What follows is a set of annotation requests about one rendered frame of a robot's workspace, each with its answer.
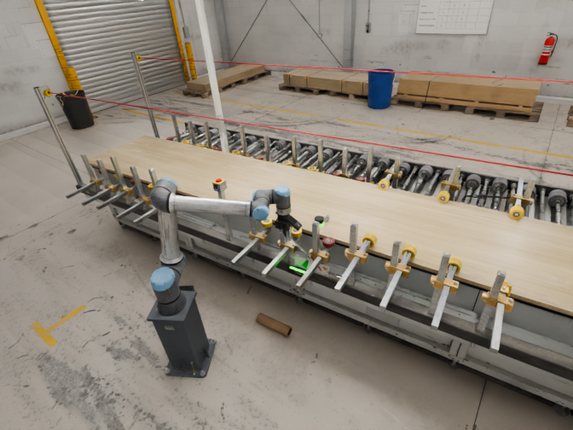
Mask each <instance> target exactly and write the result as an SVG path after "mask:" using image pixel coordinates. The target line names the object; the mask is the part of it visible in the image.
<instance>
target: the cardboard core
mask: <svg viewBox="0 0 573 430"><path fill-rule="evenodd" d="M256 321H257V322H258V323H261V324H262V325H264V326H266V327H268V328H271V329H273V330H274V331H276V332H279V333H281V334H284V335H285V336H287V337H288V336H289V335H290V334H291V332H292V327H290V326H288V325H286V324H285V323H283V322H279V321H277V320H275V319H274V318H272V317H269V316H266V315H264V314H263V313H261V312H260V313H259V314H258V316H257V319H256Z"/></svg>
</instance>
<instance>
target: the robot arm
mask: <svg viewBox="0 0 573 430"><path fill-rule="evenodd" d="M176 191H177V183H176V182H175V181H174V180H173V179H171V178H169V177H162V178H161V179H160V180H159V181H157V183H156V184H155V186H154V187H153V190H152V191H151V193H150V201H151V203H152V204H153V206H154V207H155V208H157V211H158V218H159V232H160V240H161V246H162V253H161V254H160V256H159V260H160V267H159V270H156V271H155V272H154V273H153V274H152V275H151V277H150V282H151V286H152V288H153V291H154V293H155V296H156V298H157V300H158V302H157V309H158V312H159V313H160V314H161V315H163V316H173V315H175V314H177V313H178V312H180V311H181V310H183V308H184V307H185V305H186V304H187V300H186V297H185V295H184V294H183V293H182V292H181V291H180V289H179V287H178V283H179V281H180V278H181V275H182V272H183V269H184V266H185V264H186V257H185V255H184V254H183V253H182V252H181V251H180V247H179V236H178V226H177V211H179V212H202V213H213V214H224V215H236V216H247V217H253V218H254V219H256V220H257V221H263V220H265V219H266V218H267V217H268V216H269V205H271V204H276V212H275V214H277V219H278V220H277V219H276V220H275V224H276V226H275V227H276V228H277V229H279V230H282V232H280V235H282V236H283V237H285V238H286V240H289V238H290V235H291V232H292V227H293V228H294V229H296V230H299V229H300V228H301V227H302V224H301V223H300V222H299V221H298V220H296V219H295V218H294V217H293V216H291V215H290V212H291V211H292V210H291V198H290V189H289V188H288V187H287V186H285V185H279V186H276V187H275V188H274V189H258V190H254V191H253V193H252V201H251V200H250V201H246V200H225V199H213V198H202V197H191V196H180V195H176Z"/></svg>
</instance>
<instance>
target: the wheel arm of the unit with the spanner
mask: <svg viewBox="0 0 573 430"><path fill-rule="evenodd" d="M331 249H332V247H330V248H328V247H325V248H324V249H323V250H322V251H323V252H326V253H329V252H330V250H331ZM321 261H322V257H319V256H318V257H317V258H316V259H315V261H314V262H313V264H312V265H311V266H310V267H309V269H307V271H306V272H305V273H304V275H303V276H302V277H301V279H300V280H299V281H298V283H297V284H296V288H297V289H301V288H302V287H303V285H304V284H305V283H306V282H307V281H308V279H309V278H310V277H311V275H312V274H313V273H314V271H315V270H316V268H317V267H318V266H319V264H320V263H321Z"/></svg>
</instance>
